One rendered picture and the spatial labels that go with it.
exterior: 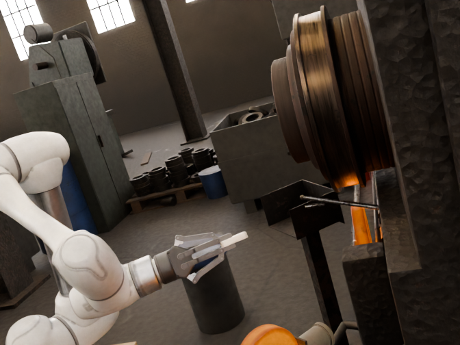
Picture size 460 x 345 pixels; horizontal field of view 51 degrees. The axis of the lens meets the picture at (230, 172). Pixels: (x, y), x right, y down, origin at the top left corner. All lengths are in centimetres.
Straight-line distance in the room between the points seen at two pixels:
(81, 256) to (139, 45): 1146
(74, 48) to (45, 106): 449
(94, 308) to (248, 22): 1059
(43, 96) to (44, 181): 318
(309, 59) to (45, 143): 86
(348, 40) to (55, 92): 375
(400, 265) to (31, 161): 108
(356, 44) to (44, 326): 125
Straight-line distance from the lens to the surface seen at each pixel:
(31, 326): 169
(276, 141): 377
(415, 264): 92
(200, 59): 1184
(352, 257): 113
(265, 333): 99
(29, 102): 482
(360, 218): 133
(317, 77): 107
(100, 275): 104
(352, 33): 114
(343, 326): 127
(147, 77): 1237
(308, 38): 113
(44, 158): 156
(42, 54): 920
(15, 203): 140
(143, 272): 117
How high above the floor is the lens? 132
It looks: 14 degrees down
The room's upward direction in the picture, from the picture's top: 17 degrees counter-clockwise
